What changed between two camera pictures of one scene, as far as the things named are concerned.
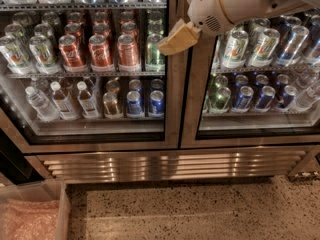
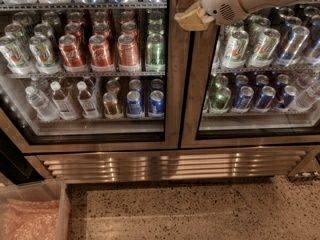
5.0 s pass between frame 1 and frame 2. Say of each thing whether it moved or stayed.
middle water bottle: stayed
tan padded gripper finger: moved
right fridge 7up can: stayed
